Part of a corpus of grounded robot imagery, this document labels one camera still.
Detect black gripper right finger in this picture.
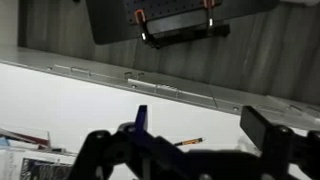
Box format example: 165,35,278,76
239,105,320,180

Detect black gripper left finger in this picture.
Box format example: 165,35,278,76
68,104,189,180

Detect wide white drawer front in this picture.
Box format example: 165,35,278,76
213,94,320,132

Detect keyboard print magazine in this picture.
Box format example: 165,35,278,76
19,156,76,180

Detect orange and black pen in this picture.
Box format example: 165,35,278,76
173,136,206,147

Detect fanned colourful magazines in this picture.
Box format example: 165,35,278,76
0,127,52,150

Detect black work table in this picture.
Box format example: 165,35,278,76
85,0,279,50

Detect black perforated breadboard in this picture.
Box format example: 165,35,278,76
121,0,224,26

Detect silver drawer handle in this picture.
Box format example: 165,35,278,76
155,83,181,99
70,66,92,77

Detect black clamp with orange handle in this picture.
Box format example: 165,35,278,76
203,0,216,34
133,9,150,43

